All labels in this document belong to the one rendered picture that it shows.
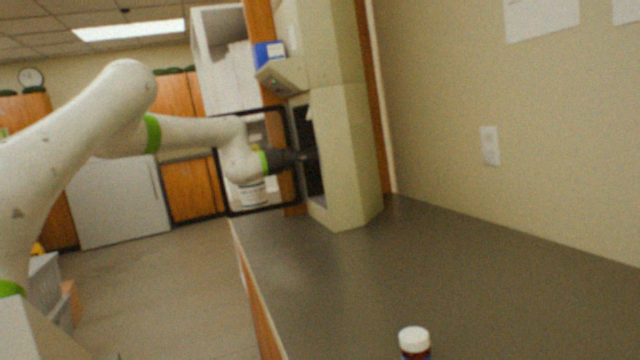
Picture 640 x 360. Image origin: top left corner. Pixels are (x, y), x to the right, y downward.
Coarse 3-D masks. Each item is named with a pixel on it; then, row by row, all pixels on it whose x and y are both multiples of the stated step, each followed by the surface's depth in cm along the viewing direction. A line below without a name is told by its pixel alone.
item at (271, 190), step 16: (272, 112) 159; (256, 128) 159; (272, 128) 160; (256, 144) 160; (272, 144) 161; (224, 176) 160; (272, 176) 162; (288, 176) 163; (240, 192) 161; (256, 192) 162; (272, 192) 163; (288, 192) 164; (240, 208) 162
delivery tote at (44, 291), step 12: (36, 264) 281; (48, 264) 285; (36, 276) 263; (48, 276) 286; (36, 288) 264; (48, 288) 283; (60, 288) 306; (36, 300) 261; (48, 300) 281; (48, 312) 278
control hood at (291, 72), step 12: (276, 60) 126; (288, 60) 127; (300, 60) 128; (264, 72) 137; (276, 72) 128; (288, 72) 127; (300, 72) 128; (264, 84) 156; (288, 84) 133; (300, 84) 129; (288, 96) 156
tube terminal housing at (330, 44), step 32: (288, 0) 131; (320, 0) 127; (352, 0) 144; (288, 32) 140; (320, 32) 129; (352, 32) 142; (320, 64) 130; (352, 64) 140; (320, 96) 131; (352, 96) 139; (320, 128) 132; (352, 128) 137; (352, 160) 137; (352, 192) 138; (352, 224) 139
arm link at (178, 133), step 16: (176, 128) 118; (192, 128) 123; (208, 128) 128; (224, 128) 133; (240, 128) 138; (176, 144) 119; (192, 144) 125; (208, 144) 130; (224, 144) 136; (240, 144) 137
